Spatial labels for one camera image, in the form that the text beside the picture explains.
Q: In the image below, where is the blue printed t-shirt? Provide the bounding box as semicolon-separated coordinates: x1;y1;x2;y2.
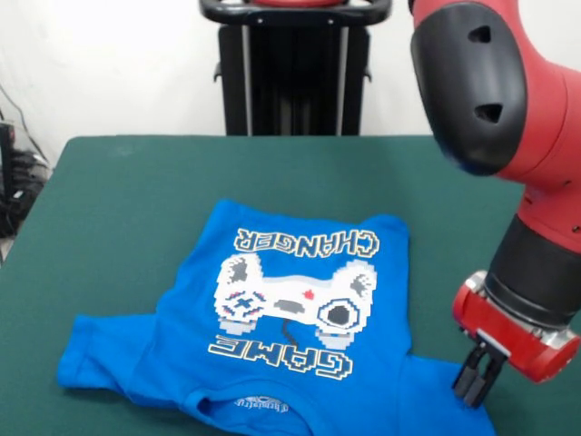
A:
56;197;496;436

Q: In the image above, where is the black cable bundle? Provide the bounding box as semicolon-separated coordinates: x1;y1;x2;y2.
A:
0;149;52;238

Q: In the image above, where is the dark green table cloth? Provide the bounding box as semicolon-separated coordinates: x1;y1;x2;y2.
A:
0;134;581;436

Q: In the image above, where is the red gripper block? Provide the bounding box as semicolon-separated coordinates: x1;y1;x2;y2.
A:
451;270;581;409

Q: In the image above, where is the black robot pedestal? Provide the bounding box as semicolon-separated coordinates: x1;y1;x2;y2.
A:
198;0;391;137

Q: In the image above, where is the black electronics box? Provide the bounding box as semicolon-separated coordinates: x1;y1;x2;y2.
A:
0;121;15;205

